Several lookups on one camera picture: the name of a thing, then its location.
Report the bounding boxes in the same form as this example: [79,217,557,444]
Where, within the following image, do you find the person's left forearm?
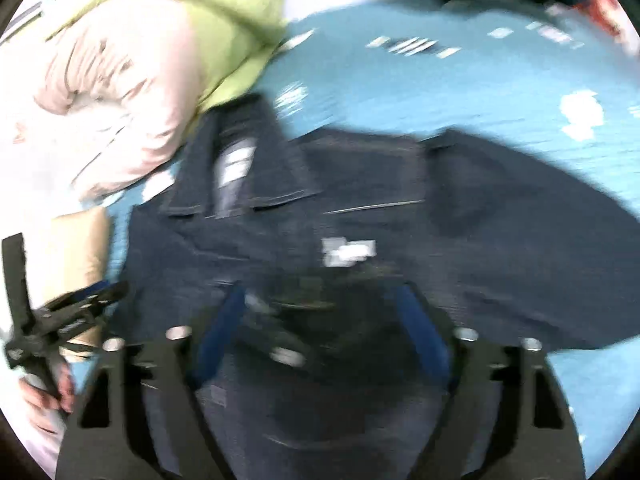
[12,410,68,478]

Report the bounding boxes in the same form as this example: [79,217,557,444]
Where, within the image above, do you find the green quilt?
[45,0,289,117]

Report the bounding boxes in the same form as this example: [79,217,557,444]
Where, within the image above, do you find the folded tan pants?
[22,207,115,361]

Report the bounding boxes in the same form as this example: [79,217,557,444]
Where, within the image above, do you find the teal patterned bed blanket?
[65,0,640,480]

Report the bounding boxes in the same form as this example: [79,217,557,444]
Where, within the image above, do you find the pink quilt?
[30,10,208,202]

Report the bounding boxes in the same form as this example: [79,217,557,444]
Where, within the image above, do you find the dark denim garment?
[107,92,640,480]

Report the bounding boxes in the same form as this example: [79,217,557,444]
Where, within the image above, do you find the white pillow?
[0,40,116,221]

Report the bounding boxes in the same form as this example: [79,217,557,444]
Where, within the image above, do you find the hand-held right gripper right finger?
[397,282,586,480]

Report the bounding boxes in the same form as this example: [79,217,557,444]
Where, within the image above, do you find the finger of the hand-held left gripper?
[37,281,129,356]
[2,233,34,331]

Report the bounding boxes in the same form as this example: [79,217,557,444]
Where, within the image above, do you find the person's left hand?
[20,360,77,434]

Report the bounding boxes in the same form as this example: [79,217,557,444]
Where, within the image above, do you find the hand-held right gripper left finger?
[55,285,248,480]

